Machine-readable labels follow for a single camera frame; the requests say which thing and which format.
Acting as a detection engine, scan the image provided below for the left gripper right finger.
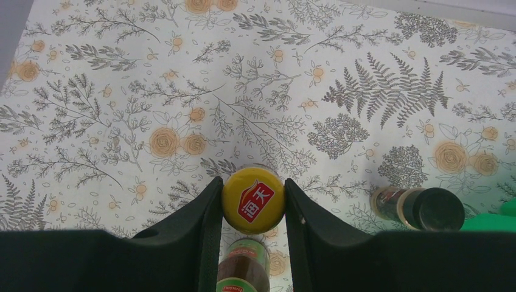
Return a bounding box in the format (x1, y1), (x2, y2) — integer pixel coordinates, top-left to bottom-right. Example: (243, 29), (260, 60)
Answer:
(284, 179), (515, 291)

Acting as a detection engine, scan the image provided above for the small black cap spice jar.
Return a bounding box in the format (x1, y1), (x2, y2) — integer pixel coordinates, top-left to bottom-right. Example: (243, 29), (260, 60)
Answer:
(370, 187), (465, 231)

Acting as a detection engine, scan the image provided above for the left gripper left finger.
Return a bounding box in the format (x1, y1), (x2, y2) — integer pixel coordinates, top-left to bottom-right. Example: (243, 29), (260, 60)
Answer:
(1, 177), (223, 291)

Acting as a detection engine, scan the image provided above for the yellow cap sauce bottle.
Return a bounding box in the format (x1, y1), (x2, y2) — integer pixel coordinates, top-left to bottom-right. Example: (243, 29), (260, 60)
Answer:
(221, 164), (286, 235)

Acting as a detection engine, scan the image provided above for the green bin near section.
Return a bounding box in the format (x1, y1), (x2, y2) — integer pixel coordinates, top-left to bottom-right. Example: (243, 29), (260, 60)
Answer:
(461, 199), (515, 233)

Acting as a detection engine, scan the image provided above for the floral table mat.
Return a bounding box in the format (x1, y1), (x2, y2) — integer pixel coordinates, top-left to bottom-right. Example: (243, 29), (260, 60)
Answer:
(1, 1), (515, 291)

